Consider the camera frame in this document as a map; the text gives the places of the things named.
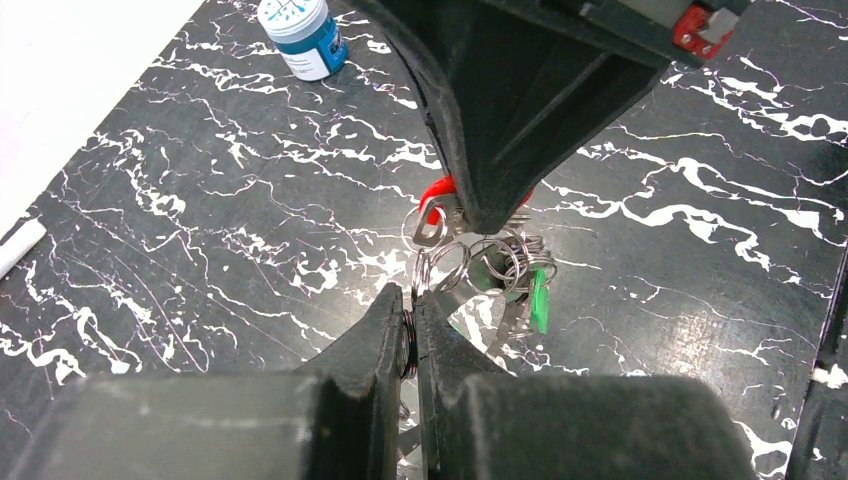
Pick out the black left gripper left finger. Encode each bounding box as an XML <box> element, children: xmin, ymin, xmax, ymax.
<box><xmin>10</xmin><ymin>284</ymin><xmax>405</xmax><ymax>479</ymax></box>

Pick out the blue white paint jar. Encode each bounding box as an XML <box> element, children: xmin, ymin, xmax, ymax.
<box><xmin>257</xmin><ymin>0</ymin><xmax>348</xmax><ymax>82</ymax></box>

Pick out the green tagged key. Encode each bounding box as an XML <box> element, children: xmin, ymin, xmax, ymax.
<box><xmin>486</xmin><ymin>268</ymin><xmax>550</xmax><ymax>357</ymax></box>

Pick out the red tagged key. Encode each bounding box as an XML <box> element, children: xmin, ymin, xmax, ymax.
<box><xmin>411</xmin><ymin>174</ymin><xmax>535</xmax><ymax>250</ymax></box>

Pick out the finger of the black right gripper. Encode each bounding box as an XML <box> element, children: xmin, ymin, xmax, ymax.
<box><xmin>356</xmin><ymin>1</ymin><xmax>663</xmax><ymax>234</ymax></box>

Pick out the orange white marker pen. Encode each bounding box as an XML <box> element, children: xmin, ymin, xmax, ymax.
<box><xmin>0</xmin><ymin>219</ymin><xmax>47</xmax><ymax>278</ymax></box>

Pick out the round metal key organizer disc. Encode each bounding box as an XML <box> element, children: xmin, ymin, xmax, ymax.
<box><xmin>397</xmin><ymin>205</ymin><xmax>559</xmax><ymax>458</ymax></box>

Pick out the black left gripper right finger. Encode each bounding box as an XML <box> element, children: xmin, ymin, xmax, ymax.
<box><xmin>413</xmin><ymin>292</ymin><xmax>754</xmax><ymax>479</ymax></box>

